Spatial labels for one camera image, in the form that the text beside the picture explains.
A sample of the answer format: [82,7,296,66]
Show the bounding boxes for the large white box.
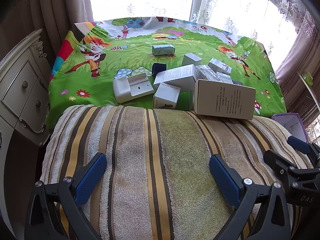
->
[194,80,255,120]

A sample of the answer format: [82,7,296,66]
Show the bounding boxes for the medicine box red figure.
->
[208,58,232,75]

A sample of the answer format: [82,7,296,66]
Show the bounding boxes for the medicine box tall white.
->
[195,65,233,84]

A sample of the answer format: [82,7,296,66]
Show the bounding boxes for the white text box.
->
[153,64,196,92]

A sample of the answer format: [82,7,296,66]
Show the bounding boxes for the JI YIN MUSIC white box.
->
[153,83,181,109]

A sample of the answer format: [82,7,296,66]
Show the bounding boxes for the navy blue box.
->
[152,62,167,78]

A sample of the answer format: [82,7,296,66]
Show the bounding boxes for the purple storage box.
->
[271,113,309,142]

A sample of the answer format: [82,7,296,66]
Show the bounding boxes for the mauve curtain right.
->
[276,11,319,126]

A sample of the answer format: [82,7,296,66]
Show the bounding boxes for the white shelf with green item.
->
[297,71,320,131]

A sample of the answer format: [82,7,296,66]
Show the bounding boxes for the striped towel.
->
[39,104,313,240]

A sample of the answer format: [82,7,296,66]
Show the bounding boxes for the white plastic holder tray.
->
[113,73,155,103]

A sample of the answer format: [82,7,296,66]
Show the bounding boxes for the white dresser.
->
[0,29,51,235]

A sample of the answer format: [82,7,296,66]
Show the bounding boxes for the white lace curtain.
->
[189,0,307,48]

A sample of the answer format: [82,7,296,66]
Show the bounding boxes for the silver white cube box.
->
[181,53,202,66]

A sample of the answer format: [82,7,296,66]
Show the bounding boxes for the cartoon green tablecloth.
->
[46,17,286,129]

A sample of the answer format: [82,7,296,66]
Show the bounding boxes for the teal small box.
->
[152,44,175,56]

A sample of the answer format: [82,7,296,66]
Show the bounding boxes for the beige curtain left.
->
[1,0,93,64]

